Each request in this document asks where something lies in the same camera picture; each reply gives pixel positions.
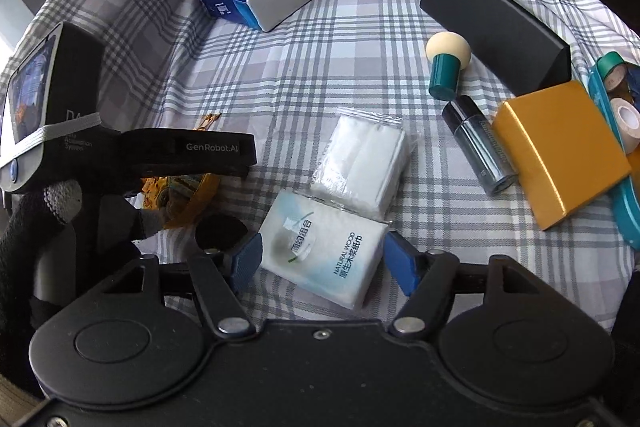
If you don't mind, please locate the white mask packet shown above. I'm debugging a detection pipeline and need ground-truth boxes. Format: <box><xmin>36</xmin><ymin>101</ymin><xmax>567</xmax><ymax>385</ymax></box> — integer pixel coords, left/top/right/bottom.
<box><xmin>310</xmin><ymin>107</ymin><xmax>406</xmax><ymax>218</ymax></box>

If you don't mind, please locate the gold cardboard box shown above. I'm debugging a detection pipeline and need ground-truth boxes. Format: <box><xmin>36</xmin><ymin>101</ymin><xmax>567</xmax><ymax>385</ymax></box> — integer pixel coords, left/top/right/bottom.
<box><xmin>492</xmin><ymin>79</ymin><xmax>633</xmax><ymax>232</ymax></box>

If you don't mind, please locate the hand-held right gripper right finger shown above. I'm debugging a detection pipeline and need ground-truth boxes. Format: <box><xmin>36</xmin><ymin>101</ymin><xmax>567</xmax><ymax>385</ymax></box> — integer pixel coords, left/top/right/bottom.
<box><xmin>382</xmin><ymin>231</ymin><xmax>551</xmax><ymax>338</ymax></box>

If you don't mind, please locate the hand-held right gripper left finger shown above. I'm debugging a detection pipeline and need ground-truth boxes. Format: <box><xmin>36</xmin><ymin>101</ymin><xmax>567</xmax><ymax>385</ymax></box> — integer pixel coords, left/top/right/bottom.
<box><xmin>89</xmin><ymin>233</ymin><xmax>265</xmax><ymax>341</ymax></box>

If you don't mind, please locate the beige sponge puff teal handle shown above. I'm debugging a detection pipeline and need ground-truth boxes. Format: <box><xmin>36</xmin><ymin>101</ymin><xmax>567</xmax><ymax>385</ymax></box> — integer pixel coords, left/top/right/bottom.
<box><xmin>425</xmin><ymin>31</ymin><xmax>473</xmax><ymax>100</ymax></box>

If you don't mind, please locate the white tape roll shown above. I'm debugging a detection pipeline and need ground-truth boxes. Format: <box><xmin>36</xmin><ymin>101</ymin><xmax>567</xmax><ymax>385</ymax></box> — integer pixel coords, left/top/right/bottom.
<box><xmin>610</xmin><ymin>99</ymin><xmax>640</xmax><ymax>140</ymax></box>

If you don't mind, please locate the person's left hand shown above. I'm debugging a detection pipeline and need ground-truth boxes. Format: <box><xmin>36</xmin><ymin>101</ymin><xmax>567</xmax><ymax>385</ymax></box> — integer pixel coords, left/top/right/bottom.
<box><xmin>0</xmin><ymin>179</ymin><xmax>168</xmax><ymax>343</ymax></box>

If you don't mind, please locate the green tape roll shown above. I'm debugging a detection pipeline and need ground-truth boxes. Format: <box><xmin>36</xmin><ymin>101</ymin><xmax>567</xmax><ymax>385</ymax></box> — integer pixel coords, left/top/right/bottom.
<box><xmin>597</xmin><ymin>52</ymin><xmax>628</xmax><ymax>92</ymax></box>

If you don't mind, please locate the glass bottle black cap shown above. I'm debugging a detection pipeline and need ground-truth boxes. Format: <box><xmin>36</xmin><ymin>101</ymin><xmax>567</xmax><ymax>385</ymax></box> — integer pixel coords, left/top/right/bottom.
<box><xmin>442</xmin><ymin>96</ymin><xmax>518</xmax><ymax>196</ymax></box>

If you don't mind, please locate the black triangular box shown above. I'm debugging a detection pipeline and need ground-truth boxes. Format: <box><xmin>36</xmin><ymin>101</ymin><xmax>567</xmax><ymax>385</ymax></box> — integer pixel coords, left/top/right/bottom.
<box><xmin>419</xmin><ymin>0</ymin><xmax>572</xmax><ymax>95</ymax></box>

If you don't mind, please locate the white tissue pack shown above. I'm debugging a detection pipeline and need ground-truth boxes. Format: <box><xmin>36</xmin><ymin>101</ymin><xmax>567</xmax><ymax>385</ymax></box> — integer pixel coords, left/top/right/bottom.
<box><xmin>257</xmin><ymin>189</ymin><xmax>391</xmax><ymax>310</ymax></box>

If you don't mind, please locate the gold tin tray teal rim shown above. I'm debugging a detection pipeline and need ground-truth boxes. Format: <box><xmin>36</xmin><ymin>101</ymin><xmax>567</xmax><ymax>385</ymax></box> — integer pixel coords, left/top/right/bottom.
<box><xmin>587</xmin><ymin>52</ymin><xmax>640</xmax><ymax>250</ymax></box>

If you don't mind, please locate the grey plaid blanket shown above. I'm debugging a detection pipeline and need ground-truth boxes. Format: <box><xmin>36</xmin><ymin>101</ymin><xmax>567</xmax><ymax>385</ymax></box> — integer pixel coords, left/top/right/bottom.
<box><xmin>0</xmin><ymin>0</ymin><xmax>640</xmax><ymax>333</ymax></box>

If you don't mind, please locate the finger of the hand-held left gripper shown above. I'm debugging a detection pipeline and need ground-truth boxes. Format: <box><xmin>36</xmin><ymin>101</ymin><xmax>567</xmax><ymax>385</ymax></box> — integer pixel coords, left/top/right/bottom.
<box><xmin>121</xmin><ymin>127</ymin><xmax>257</xmax><ymax>180</ymax></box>

